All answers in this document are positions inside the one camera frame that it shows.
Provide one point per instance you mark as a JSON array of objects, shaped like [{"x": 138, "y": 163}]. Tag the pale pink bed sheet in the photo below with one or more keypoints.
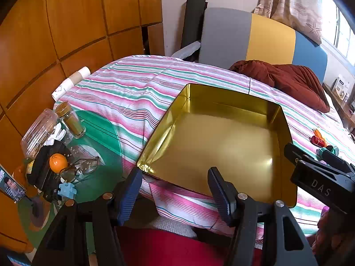
[{"x": 334, "y": 113}]

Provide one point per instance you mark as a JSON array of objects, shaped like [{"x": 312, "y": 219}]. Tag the eyeglasses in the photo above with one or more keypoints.
[{"x": 90, "y": 167}]

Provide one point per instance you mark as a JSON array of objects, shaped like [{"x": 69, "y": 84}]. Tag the person's right hand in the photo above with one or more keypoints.
[{"x": 330, "y": 230}]

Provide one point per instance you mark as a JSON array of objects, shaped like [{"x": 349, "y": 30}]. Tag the stack of paper cups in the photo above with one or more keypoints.
[{"x": 72, "y": 80}]

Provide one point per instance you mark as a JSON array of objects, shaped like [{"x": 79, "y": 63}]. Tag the black rolled mat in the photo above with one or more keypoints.
[{"x": 192, "y": 19}]

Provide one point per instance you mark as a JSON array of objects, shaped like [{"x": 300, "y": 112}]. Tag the gold tin box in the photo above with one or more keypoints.
[{"x": 222, "y": 144}]

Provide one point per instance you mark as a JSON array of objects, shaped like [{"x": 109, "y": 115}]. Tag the brown quilt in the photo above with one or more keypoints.
[{"x": 291, "y": 80}]

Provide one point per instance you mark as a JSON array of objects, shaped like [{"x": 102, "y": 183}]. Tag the white chair tube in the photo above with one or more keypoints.
[{"x": 185, "y": 51}]

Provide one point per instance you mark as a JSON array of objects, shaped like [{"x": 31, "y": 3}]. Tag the wooden nightstand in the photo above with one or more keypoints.
[{"x": 345, "y": 108}]

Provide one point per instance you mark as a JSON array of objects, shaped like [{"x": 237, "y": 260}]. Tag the teal toy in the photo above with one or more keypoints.
[{"x": 322, "y": 151}]

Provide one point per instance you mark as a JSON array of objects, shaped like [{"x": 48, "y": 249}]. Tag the grey yellow blue headboard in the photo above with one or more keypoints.
[{"x": 227, "y": 38}]

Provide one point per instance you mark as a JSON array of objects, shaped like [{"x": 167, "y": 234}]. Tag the orange spiky toy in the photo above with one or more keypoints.
[{"x": 316, "y": 131}]

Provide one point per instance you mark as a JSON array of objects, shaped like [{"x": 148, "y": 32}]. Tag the beige patterned curtain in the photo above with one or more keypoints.
[{"x": 294, "y": 2}]

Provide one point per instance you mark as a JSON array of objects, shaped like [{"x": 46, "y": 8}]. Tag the red cylinder toy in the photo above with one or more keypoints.
[{"x": 316, "y": 140}]

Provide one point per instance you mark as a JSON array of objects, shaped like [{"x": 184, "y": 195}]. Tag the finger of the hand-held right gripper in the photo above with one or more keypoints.
[
  {"x": 291, "y": 149},
  {"x": 337, "y": 158}
]

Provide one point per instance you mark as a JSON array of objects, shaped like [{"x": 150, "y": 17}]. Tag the orange fruit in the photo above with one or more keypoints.
[{"x": 58, "y": 163}]

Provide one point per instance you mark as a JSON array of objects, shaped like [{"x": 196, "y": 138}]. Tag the black case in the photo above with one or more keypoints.
[{"x": 41, "y": 166}]

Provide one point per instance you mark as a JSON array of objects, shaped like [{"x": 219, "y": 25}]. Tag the white box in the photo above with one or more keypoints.
[{"x": 341, "y": 87}]

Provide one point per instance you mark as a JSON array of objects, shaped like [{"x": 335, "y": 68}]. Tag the striped blanket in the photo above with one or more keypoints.
[{"x": 133, "y": 88}]

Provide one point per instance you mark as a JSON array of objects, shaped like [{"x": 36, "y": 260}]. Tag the green glass table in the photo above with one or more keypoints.
[{"x": 102, "y": 133}]

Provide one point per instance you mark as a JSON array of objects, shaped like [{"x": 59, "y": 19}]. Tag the smartphone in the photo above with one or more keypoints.
[{"x": 11, "y": 185}]

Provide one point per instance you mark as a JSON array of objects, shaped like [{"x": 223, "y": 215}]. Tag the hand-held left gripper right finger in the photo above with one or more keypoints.
[{"x": 220, "y": 196}]

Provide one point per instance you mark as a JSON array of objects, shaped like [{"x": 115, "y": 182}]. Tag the spice jar with gold lid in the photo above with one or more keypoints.
[{"x": 73, "y": 124}]

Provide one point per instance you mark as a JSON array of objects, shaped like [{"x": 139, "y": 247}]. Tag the person's red clothing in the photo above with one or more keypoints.
[{"x": 166, "y": 246}]

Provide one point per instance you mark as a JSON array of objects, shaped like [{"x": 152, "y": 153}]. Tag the grey cushion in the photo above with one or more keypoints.
[{"x": 172, "y": 225}]

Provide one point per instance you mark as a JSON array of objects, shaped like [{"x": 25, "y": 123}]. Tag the wooden wardrobe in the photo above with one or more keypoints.
[{"x": 69, "y": 19}]

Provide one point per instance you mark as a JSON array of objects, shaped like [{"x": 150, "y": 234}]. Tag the clear plastic jar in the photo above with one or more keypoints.
[{"x": 38, "y": 133}]

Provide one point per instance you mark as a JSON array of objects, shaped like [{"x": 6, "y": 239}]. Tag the green and white plug toy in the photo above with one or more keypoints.
[{"x": 334, "y": 150}]

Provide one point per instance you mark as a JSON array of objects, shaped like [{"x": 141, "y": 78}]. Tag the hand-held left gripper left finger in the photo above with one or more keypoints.
[{"x": 129, "y": 196}]

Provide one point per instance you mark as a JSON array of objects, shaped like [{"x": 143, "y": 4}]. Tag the white plastic item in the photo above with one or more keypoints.
[{"x": 56, "y": 135}]

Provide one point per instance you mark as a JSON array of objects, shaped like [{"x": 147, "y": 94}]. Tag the blue puzzle piece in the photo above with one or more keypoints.
[{"x": 67, "y": 190}]

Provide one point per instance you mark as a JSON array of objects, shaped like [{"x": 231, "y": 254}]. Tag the window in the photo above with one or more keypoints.
[{"x": 344, "y": 33}]

